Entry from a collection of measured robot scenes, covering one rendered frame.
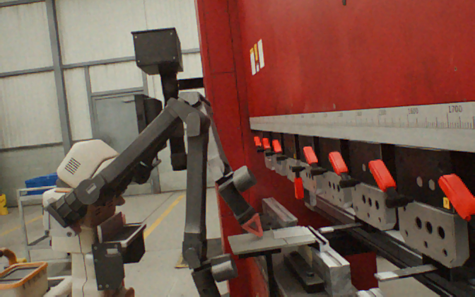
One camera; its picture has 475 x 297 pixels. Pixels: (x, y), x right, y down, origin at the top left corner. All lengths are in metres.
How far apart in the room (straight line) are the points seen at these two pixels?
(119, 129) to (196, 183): 7.83
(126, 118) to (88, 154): 7.48
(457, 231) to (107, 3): 9.03
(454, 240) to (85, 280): 1.27
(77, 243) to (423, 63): 1.27
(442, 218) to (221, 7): 1.84
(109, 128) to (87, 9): 2.50
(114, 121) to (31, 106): 1.84
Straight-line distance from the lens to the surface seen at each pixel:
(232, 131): 2.22
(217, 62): 2.24
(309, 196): 1.39
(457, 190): 0.55
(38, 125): 9.74
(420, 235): 0.71
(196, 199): 1.21
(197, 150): 1.21
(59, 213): 1.37
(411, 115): 0.69
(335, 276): 1.26
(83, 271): 1.62
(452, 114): 0.60
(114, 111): 9.03
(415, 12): 0.66
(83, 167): 1.49
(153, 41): 2.41
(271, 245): 1.36
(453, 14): 0.59
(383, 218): 0.81
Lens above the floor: 1.41
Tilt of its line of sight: 3 degrees down
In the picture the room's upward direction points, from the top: 6 degrees counter-clockwise
